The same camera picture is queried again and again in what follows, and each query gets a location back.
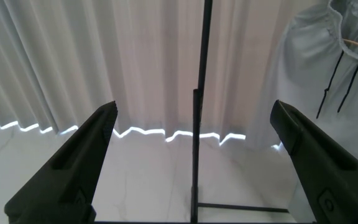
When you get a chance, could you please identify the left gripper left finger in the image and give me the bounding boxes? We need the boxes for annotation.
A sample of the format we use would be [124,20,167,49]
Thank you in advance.
[4,100,119,222]

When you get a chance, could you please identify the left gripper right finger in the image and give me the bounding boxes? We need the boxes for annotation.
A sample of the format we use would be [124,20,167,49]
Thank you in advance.
[269,99,358,222]

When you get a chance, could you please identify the pale grey garment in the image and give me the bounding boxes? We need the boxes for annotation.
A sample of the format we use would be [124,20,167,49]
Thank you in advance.
[246,0,358,223]

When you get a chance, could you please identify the black clothes rack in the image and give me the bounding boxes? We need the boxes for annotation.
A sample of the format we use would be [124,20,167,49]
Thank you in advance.
[190,0,290,223]

